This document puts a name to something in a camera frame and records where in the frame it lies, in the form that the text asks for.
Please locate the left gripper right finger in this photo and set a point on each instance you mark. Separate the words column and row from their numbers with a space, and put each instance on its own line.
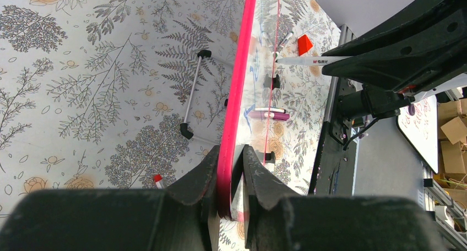
column 278, row 218

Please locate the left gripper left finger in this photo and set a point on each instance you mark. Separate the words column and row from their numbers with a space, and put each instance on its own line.
column 180, row 217

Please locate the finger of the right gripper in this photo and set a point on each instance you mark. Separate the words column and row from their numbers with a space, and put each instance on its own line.
column 417, row 49

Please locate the pink framed whiteboard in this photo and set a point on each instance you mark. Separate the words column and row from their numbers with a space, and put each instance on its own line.
column 257, row 41

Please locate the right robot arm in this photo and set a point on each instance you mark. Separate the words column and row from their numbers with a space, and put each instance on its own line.
column 376, row 102

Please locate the red capped marker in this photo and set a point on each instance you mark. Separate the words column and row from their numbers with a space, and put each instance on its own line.
column 159, row 181

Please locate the magenta capped marker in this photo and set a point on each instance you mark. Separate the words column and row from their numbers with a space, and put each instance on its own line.
column 272, row 115

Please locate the red triangular block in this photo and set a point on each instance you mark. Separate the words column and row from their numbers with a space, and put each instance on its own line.
column 304, row 44

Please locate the floral patterned table mat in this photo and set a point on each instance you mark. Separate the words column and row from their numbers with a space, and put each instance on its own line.
column 105, row 94

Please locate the green capped marker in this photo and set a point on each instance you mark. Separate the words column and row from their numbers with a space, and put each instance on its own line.
column 283, row 43

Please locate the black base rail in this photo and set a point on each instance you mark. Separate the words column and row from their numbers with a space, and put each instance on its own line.
column 334, row 168

